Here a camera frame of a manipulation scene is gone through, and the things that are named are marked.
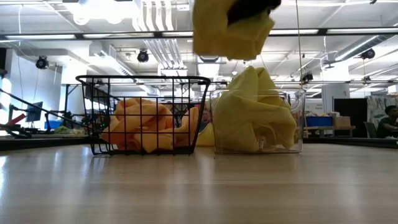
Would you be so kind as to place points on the overhead light bar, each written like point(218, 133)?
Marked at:
point(124, 35)

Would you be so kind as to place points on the yellow microfiber towel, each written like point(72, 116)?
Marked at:
point(206, 138)
point(255, 81)
point(248, 124)
point(217, 37)

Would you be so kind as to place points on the black ceiling camera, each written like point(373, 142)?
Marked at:
point(368, 53)
point(42, 62)
point(307, 77)
point(143, 56)

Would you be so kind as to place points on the clear plastic bin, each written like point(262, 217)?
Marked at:
point(300, 124)

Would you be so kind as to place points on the seated person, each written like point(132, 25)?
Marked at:
point(387, 124)

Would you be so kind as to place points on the orange microfiber towel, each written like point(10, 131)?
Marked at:
point(194, 121)
point(149, 109)

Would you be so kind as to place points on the cardboard box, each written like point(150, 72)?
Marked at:
point(342, 121)

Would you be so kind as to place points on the wooden background table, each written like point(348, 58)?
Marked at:
point(329, 128)

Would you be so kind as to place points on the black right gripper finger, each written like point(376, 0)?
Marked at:
point(248, 9)

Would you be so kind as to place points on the black computer monitor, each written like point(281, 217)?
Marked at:
point(35, 111)

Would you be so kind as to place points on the blue storage bin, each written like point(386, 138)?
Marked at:
point(318, 121)

